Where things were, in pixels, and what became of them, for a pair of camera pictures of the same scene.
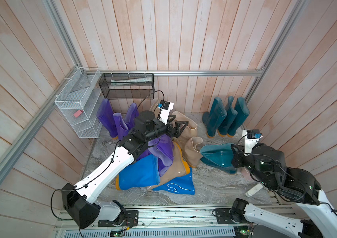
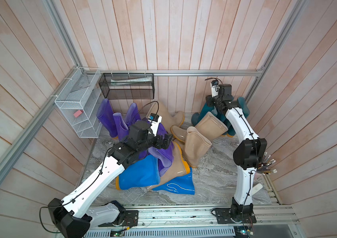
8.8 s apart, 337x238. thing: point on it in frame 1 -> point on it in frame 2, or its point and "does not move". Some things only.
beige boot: x=190 y=131 -> x=210 y=126
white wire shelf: x=80 y=100 does not move
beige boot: x=192 y=155 does not move
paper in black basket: x=119 y=82 does not move
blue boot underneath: x=184 y=184 does not move
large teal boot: x=218 y=157 -> x=197 y=117
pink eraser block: x=78 y=113 does not move
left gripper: x=177 y=131 -> x=166 y=142
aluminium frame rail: x=170 y=71 does not move
